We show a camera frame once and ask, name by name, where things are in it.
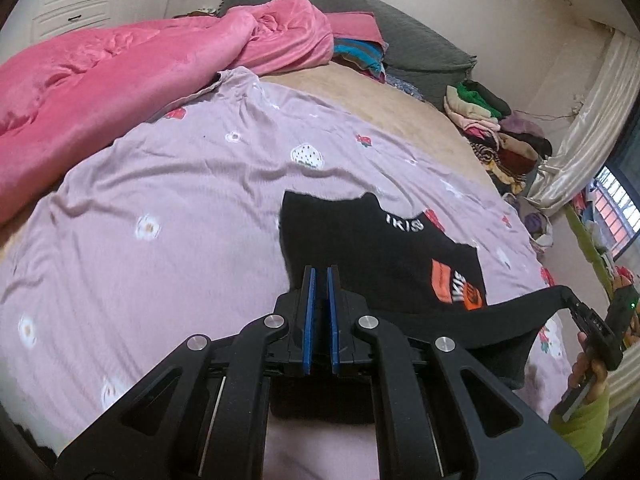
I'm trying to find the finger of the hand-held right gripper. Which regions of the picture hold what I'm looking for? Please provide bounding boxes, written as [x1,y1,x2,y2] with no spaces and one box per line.
[567,299,610,339]

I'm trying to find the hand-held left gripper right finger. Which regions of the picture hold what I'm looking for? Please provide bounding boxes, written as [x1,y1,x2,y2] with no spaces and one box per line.
[326,264,587,480]

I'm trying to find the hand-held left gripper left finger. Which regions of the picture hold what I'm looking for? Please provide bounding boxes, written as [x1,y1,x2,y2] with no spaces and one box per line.
[52,265,318,480]

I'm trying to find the black printed t-shirt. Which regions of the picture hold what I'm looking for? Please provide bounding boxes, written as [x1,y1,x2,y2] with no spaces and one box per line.
[277,191,576,391]

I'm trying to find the pile of folded clothes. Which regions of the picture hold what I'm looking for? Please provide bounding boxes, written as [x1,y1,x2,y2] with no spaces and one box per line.
[444,79,553,196]

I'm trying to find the person's right hand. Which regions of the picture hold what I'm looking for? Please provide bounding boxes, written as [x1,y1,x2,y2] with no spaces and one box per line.
[570,332,609,403]

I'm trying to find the green window ledge cover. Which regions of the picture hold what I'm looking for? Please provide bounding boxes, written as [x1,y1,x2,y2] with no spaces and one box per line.
[565,205,616,286]

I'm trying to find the purple cloth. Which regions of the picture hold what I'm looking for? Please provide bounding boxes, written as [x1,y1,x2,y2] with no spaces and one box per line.
[525,212,553,248]

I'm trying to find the window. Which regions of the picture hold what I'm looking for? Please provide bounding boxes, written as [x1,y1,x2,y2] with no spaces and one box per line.
[592,162,640,261]

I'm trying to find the lilac printed blanket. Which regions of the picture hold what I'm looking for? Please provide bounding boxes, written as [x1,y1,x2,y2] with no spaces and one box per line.
[0,66,576,480]

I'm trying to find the cream curtain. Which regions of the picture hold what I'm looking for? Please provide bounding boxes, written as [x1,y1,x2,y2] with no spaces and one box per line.
[525,30,640,216]

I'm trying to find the beige bed sheet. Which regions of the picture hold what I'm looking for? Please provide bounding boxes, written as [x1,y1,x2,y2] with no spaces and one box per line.
[260,57,506,196]

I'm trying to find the blue floral cloth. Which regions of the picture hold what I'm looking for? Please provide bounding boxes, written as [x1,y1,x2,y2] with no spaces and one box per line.
[385,74,426,103]

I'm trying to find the striped colourful cloth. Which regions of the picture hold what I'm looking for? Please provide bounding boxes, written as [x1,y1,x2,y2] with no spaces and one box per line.
[332,37,388,83]

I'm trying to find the grey headboard cover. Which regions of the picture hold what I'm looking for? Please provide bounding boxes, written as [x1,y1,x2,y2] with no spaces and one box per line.
[217,0,476,103]

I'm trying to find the pink pillow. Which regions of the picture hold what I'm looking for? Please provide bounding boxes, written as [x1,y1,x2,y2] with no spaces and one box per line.
[322,11,386,46]

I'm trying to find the pink fleece blanket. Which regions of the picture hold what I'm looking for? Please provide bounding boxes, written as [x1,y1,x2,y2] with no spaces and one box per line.
[0,0,335,226]

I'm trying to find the white wardrobe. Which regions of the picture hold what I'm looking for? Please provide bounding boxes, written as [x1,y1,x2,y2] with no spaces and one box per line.
[30,0,118,43]

